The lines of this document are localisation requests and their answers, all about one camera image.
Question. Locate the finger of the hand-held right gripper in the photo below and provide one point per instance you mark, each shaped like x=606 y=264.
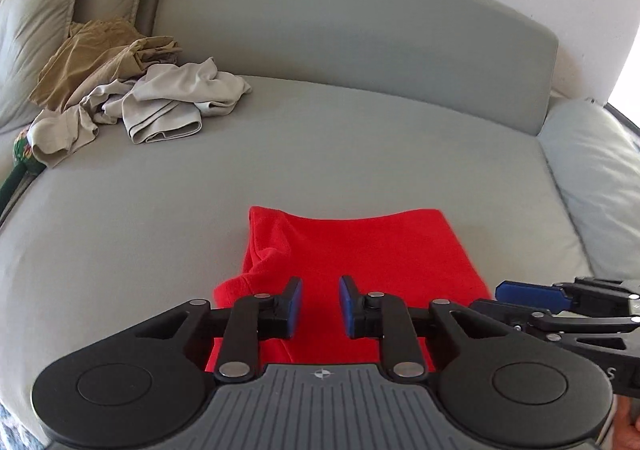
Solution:
x=515 y=317
x=530 y=292

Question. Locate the tan crumpled garment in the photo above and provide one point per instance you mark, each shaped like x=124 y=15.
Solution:
x=85 y=60

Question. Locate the grey sofa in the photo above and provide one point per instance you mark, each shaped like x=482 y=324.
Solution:
x=350 y=30

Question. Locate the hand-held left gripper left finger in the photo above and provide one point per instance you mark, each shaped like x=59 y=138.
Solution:
x=296 y=305

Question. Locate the red t-shirt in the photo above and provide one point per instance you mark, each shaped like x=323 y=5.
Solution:
x=375 y=250

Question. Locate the pale beige crumpled garment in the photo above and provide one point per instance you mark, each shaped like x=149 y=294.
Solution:
x=55 y=135

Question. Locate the large light grey cushion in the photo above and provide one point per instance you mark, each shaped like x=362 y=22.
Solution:
x=595 y=170

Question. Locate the blue patterned cloth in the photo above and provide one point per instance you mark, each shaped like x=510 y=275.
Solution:
x=15 y=430

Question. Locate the person's right hand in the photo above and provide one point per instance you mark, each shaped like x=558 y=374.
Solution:
x=630 y=430

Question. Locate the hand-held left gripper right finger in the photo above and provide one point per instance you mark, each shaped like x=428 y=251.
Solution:
x=346 y=305

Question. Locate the light grey crumpled garment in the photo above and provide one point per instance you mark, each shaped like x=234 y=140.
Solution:
x=185 y=90

